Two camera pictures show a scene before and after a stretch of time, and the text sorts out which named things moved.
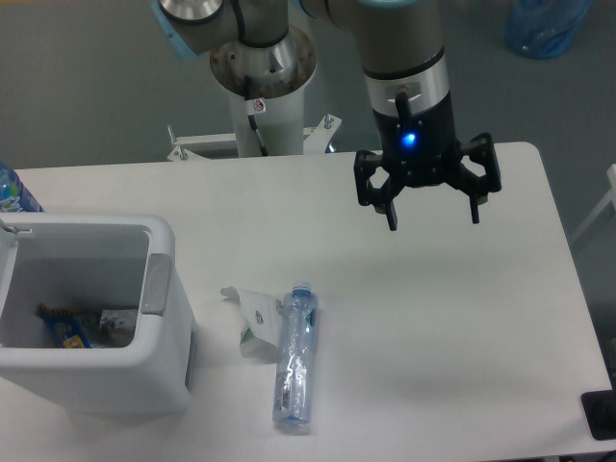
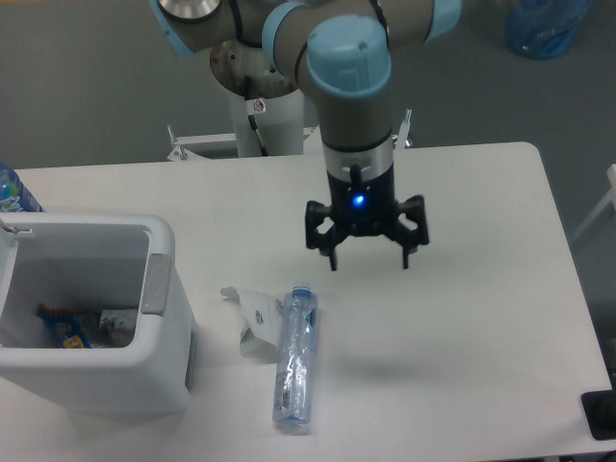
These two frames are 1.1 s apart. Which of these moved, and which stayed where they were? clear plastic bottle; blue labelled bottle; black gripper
Moved: black gripper
Stayed: blue labelled bottle; clear plastic bottle
